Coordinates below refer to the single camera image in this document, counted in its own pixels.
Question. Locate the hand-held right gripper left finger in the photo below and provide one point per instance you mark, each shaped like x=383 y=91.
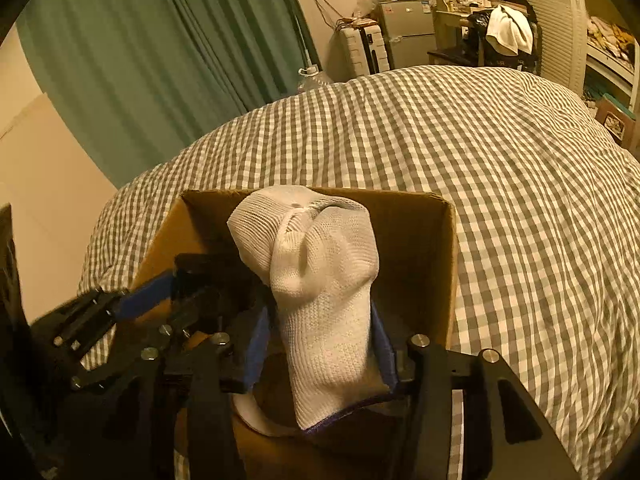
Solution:
x=258 y=356

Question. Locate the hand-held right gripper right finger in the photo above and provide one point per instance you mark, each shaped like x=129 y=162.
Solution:
x=384 y=360

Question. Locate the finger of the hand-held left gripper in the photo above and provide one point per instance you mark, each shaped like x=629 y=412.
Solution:
x=145 y=298
x=210 y=285

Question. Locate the white knitted sock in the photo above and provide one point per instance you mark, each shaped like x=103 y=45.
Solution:
x=320 y=290

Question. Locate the brown cardboard box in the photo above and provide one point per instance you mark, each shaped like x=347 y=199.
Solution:
x=415 y=260

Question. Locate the grey checked duvet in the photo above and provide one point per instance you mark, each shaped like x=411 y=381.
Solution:
x=500 y=185

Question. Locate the clear plastic water bottle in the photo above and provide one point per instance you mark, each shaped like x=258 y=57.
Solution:
x=313 y=78

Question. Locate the green curtain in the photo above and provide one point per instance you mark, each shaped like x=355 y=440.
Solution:
x=150 y=60

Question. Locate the white suitcase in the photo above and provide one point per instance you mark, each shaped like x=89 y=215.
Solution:
x=364 y=52

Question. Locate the clear plastic bag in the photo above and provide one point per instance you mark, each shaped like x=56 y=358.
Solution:
x=362 y=7

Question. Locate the silver small fridge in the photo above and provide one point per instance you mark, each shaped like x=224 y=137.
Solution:
x=407 y=30

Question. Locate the framed picture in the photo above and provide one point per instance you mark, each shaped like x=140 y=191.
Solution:
x=612 y=121

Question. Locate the dark chair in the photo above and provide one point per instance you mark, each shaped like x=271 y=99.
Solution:
x=520 y=57

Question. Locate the chair with draped clothes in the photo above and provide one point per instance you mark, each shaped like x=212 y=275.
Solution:
x=450 y=20

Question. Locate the white towel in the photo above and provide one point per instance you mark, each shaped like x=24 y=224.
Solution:
x=510 y=30

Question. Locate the white louvred wardrobe door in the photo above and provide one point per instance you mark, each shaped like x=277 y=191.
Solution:
x=555 y=25

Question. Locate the white shelf unit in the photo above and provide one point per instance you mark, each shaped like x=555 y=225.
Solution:
x=607 y=45

